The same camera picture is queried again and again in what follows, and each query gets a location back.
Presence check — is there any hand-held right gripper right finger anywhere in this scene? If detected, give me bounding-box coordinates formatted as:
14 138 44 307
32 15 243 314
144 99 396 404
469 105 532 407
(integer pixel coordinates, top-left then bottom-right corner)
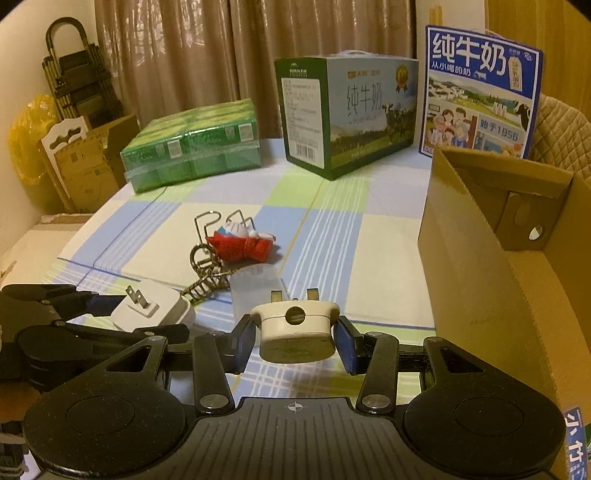
333 315 490 415

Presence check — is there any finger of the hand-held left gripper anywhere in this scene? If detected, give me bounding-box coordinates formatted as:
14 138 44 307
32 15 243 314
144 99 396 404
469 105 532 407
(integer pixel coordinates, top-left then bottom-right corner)
0 284 122 320
14 320 191 352

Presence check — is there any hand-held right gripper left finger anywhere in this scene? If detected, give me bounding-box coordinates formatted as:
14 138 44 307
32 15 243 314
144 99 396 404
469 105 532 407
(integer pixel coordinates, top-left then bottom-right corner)
99 314 256 416

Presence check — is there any beige plug adapter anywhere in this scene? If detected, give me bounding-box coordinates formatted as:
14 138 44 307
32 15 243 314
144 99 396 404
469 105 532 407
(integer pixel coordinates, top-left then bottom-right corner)
250 287 341 364

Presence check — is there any white charger plug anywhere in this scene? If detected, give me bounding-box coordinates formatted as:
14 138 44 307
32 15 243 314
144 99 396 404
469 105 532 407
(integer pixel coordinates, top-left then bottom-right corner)
111 279 197 333

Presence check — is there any translucent plastic bottle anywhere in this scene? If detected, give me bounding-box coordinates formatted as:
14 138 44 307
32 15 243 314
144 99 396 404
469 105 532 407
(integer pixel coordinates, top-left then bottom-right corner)
231 264 289 324

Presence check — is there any red toy figure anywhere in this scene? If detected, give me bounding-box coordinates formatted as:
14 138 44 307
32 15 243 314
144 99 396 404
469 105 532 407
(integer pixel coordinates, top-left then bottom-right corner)
205 220 277 265

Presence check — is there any wire rack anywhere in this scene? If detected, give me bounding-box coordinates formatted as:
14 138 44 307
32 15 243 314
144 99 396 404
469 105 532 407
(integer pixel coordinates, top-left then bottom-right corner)
190 210 259 278

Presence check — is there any flat cardboard sheet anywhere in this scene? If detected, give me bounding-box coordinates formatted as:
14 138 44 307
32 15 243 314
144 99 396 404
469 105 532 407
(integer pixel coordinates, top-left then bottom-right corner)
0 213 93 289

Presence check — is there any checked tablecloth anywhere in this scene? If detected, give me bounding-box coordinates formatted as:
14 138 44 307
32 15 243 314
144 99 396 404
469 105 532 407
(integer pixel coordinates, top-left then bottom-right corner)
60 136 559 411

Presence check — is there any brown cardboard box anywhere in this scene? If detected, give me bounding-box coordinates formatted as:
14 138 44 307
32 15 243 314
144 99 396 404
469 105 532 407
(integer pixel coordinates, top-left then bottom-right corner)
39 114 139 214

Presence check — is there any green shrink-wrapped carton pack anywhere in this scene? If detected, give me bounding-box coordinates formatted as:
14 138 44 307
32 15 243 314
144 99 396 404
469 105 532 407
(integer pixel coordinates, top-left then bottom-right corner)
120 98 262 193

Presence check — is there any yellow plastic bag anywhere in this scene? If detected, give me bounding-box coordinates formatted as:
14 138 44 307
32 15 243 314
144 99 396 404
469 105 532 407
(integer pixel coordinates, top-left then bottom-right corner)
9 92 63 185

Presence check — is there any black folding hand trolley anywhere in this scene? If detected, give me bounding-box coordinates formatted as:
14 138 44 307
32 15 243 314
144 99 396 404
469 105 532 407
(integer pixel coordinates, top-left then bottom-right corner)
41 17 125 134

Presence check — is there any green white milk carton box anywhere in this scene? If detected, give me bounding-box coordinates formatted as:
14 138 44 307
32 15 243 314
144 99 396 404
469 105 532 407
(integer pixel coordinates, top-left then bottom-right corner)
274 50 420 181

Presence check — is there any brown curtain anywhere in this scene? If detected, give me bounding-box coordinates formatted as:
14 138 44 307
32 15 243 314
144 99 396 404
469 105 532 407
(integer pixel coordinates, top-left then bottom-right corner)
95 0 419 139

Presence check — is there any blue milk carton box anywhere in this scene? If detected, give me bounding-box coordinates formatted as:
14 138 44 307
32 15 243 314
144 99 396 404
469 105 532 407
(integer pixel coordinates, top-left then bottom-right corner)
419 24 544 160

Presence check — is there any quilted beige chair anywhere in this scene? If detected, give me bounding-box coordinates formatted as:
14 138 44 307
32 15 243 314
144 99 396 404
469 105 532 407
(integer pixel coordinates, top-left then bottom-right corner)
531 92 591 178

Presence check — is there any wooden door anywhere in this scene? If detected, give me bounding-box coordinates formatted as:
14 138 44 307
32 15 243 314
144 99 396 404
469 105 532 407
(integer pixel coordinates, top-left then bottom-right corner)
485 0 591 107

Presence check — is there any white cardboard handle flap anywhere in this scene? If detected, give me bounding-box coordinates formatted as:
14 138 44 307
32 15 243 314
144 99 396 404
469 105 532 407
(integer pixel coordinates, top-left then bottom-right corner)
39 115 90 153

